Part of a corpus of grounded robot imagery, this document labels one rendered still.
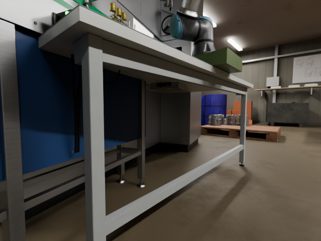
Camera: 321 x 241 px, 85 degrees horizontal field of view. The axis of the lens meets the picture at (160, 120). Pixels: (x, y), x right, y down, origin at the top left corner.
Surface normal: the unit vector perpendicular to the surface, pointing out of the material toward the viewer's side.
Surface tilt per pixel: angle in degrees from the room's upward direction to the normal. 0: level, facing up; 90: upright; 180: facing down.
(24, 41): 90
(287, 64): 90
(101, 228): 90
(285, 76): 90
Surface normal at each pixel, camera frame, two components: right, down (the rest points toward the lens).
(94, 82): 0.77, 0.04
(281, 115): -0.49, 0.06
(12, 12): 0.92, 0.03
